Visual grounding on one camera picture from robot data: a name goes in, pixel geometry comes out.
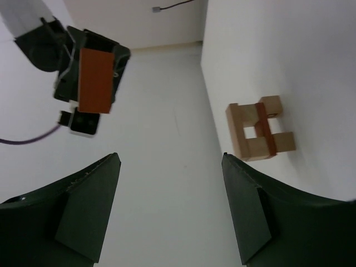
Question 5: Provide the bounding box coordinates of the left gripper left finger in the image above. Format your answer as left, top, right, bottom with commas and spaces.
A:
1, 153, 121, 266

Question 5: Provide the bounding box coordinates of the light long plank block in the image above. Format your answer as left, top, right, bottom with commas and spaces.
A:
226, 103, 250, 161

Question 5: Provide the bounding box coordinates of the black wall cable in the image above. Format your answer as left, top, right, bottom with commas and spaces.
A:
151, 0, 195, 13

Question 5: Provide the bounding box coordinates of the reddish long plank block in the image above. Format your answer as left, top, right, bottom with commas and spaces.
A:
254, 102, 277, 159

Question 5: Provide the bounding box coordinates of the dark red arch block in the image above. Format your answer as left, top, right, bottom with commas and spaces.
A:
78, 48, 115, 114

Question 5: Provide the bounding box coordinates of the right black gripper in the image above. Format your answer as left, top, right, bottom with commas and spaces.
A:
53, 26, 131, 102

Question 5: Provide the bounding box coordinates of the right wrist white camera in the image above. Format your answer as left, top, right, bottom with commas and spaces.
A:
58, 107, 100, 136

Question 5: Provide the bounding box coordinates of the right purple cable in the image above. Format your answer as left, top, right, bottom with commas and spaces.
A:
0, 125, 61, 146

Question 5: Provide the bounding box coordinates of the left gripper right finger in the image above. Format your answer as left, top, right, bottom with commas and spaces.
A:
222, 153, 355, 266

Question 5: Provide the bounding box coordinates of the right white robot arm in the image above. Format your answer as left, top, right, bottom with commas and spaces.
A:
1, 1, 131, 102

